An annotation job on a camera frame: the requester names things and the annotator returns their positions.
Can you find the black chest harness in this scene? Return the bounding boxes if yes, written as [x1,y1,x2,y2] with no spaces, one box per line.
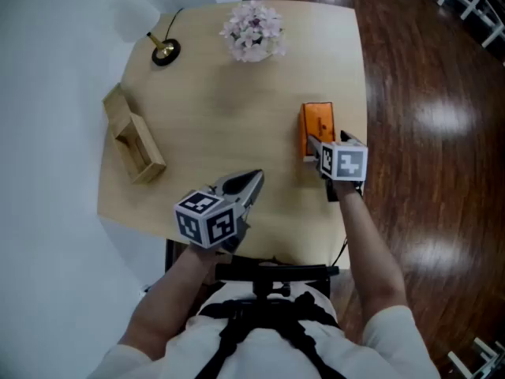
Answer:
[199,292,348,379]

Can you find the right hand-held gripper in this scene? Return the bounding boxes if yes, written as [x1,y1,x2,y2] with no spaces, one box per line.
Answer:
[306,129,368,203]

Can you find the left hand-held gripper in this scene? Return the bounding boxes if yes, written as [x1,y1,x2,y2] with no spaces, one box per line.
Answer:
[174,168,266,255]

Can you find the person's left forearm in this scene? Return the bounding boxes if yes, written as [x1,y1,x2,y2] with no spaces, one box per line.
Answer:
[117,245,222,362]

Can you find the person's white shirt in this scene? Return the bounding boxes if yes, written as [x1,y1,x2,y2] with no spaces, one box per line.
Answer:
[86,282,443,379]

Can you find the orange box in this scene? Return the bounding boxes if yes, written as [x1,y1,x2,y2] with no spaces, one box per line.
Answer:
[296,101,337,163]

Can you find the white shade brass table lamp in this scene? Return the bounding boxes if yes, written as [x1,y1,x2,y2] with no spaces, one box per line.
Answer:
[114,0,182,68]

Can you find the black lamp cable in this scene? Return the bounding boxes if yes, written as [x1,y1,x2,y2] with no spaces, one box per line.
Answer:
[163,8,185,41]

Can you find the person's right forearm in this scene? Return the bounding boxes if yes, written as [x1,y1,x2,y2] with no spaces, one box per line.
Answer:
[333,179,410,345]

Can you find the pink flowers in white vase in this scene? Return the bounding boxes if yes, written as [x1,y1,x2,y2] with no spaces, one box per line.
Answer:
[219,0,288,63]

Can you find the wooden box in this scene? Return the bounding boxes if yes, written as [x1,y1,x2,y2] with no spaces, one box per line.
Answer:
[102,83,167,185]

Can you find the black chest-mounted device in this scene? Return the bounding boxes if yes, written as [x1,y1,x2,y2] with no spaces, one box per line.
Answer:
[215,264,341,299]

